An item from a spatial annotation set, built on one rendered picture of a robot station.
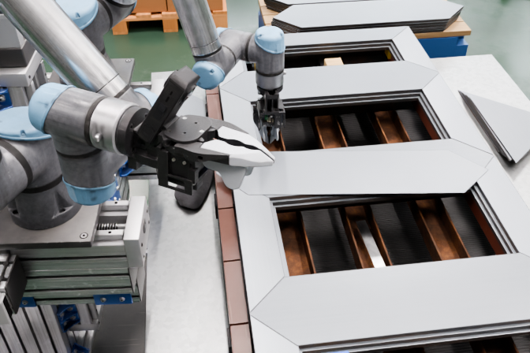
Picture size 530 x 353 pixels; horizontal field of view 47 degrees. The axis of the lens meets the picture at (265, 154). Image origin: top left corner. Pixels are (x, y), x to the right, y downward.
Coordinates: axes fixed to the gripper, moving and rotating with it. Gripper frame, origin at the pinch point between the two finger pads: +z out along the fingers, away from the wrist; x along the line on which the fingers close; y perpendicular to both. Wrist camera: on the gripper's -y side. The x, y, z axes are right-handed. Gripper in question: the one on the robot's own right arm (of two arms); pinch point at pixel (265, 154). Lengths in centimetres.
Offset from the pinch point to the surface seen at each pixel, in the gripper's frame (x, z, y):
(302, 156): -79, -19, 50
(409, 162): -88, 9, 49
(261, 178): -66, -26, 52
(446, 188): -82, 20, 50
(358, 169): -80, -3, 50
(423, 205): -94, 15, 65
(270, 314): -27, -7, 57
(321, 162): -79, -13, 50
